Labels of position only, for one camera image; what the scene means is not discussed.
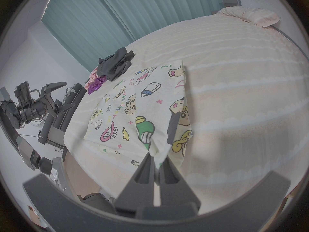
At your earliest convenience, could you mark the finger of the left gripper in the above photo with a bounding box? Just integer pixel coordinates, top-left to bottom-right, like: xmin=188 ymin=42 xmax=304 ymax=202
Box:
xmin=57 ymin=102 xmax=76 ymax=113
xmin=45 ymin=82 xmax=68 ymax=94

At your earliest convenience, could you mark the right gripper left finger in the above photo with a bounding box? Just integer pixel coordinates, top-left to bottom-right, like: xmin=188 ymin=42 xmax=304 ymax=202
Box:
xmin=113 ymin=151 xmax=155 ymax=218

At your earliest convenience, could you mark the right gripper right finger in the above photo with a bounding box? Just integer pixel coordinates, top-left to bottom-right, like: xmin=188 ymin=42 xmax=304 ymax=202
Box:
xmin=159 ymin=159 xmax=201 ymax=212

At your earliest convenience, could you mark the white printed pyjama top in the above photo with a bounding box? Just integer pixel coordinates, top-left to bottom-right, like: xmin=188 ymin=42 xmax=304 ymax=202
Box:
xmin=83 ymin=59 xmax=194 ymax=171

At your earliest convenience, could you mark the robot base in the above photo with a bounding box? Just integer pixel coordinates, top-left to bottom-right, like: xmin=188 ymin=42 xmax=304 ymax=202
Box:
xmin=48 ymin=157 xmax=117 ymax=213

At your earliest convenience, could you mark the bed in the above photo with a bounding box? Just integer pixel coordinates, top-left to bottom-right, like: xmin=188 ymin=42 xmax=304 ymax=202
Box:
xmin=63 ymin=0 xmax=309 ymax=216

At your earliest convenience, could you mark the purple garment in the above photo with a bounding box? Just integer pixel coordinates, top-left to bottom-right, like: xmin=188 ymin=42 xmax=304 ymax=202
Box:
xmin=87 ymin=76 xmax=108 ymax=95

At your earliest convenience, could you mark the black shirt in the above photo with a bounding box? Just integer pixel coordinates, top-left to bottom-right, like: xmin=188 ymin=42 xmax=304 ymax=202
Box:
xmin=98 ymin=47 xmax=136 ymax=82

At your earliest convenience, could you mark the pale pink striped pillow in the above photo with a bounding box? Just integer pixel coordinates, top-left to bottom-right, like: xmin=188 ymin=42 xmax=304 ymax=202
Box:
xmin=216 ymin=7 xmax=281 ymax=28

